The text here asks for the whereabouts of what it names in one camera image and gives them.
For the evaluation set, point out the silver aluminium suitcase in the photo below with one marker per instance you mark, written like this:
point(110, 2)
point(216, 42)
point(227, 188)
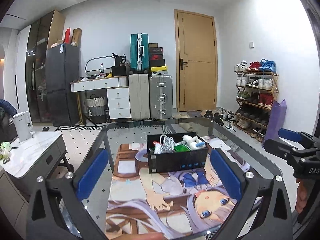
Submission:
point(160, 97)

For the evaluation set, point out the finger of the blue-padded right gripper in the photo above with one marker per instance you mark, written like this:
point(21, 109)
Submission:
point(277, 148)
point(289, 135)

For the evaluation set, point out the purple bag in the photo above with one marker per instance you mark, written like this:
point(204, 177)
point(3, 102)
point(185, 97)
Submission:
point(276, 120)

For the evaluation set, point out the teal suitcase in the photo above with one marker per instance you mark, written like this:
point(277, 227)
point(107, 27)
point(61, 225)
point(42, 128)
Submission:
point(139, 53)

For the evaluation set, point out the cardboard box on fridge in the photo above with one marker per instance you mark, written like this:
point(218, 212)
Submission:
point(76, 37)

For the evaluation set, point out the black storage box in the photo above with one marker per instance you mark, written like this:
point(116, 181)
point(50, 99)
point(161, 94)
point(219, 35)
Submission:
point(163, 159)

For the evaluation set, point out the white electric kettle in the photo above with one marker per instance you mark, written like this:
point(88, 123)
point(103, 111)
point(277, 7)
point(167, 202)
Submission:
point(23, 125)

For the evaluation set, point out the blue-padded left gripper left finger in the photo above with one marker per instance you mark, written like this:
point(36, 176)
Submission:
point(56, 210)

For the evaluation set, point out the blue puffer jacket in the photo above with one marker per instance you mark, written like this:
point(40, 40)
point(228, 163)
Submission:
point(8, 107)

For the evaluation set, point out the wooden shoe rack with shoes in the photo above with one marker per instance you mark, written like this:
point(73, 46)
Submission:
point(257, 91)

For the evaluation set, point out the white dressing desk with drawers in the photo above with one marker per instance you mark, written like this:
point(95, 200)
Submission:
point(114, 89)

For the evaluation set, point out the woven laundry basket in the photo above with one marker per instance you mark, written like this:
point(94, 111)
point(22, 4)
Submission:
point(96, 108)

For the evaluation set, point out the stack of shoe boxes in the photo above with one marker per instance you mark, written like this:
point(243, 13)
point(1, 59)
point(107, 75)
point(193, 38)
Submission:
point(157, 64)

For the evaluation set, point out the white flower bunch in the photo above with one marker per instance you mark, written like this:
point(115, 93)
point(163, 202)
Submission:
point(5, 151)

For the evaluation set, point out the black handbag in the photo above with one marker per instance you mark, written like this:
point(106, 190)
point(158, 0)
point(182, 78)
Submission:
point(119, 68)

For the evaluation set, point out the oval metal mirror frame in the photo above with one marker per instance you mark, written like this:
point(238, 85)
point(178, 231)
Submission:
point(94, 65)

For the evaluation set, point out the person's right hand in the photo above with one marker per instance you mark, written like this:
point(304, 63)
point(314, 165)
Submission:
point(303, 192)

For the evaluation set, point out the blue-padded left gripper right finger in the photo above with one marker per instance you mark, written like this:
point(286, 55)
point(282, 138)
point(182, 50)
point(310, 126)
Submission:
point(273, 218)

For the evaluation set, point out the wall light switch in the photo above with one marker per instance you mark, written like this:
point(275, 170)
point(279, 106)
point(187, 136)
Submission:
point(251, 45)

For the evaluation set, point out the wooden door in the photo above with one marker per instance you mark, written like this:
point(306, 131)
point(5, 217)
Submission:
point(196, 61)

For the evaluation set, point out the plastic water bottle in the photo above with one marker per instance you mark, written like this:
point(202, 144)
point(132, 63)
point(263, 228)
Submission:
point(102, 73)

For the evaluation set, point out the person's left hand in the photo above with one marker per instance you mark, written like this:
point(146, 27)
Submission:
point(146, 236)

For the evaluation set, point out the dark glass display cabinet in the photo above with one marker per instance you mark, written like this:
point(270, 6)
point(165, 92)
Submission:
point(44, 33)

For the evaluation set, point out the pile of shoes on floor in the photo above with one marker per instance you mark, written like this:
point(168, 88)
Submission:
point(222, 117)

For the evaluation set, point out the beige suitcase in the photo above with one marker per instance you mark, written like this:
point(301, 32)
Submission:
point(139, 96)

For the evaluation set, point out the green sachet packet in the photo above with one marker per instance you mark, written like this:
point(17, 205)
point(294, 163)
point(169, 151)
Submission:
point(181, 148)

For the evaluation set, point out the anime girl desk mat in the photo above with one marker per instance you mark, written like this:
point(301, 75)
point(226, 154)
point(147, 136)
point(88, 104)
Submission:
point(177, 204)

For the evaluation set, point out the grey marble side cabinet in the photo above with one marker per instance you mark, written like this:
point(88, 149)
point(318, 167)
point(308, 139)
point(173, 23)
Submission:
point(38, 156)

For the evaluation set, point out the red bag on fridge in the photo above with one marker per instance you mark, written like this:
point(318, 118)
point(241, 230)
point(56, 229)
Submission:
point(67, 37)

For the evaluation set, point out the black refrigerator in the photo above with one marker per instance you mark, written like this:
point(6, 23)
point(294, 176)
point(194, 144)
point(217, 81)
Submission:
point(62, 68)

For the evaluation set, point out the beige slipper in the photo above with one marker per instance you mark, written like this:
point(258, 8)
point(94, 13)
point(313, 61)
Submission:
point(187, 126)

